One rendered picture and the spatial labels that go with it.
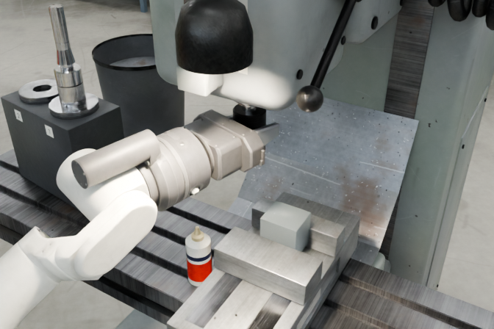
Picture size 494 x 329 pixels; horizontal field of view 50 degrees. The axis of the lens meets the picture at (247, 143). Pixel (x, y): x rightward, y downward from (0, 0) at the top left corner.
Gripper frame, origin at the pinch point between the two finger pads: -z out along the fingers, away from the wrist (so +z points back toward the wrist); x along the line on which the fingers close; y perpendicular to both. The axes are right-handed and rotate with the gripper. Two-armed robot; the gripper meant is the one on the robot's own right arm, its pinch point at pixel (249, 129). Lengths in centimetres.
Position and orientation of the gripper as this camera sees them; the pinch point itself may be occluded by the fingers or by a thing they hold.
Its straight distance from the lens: 75.4
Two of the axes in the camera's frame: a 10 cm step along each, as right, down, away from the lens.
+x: -7.0, -3.7, 6.1
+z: -7.2, 3.6, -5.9
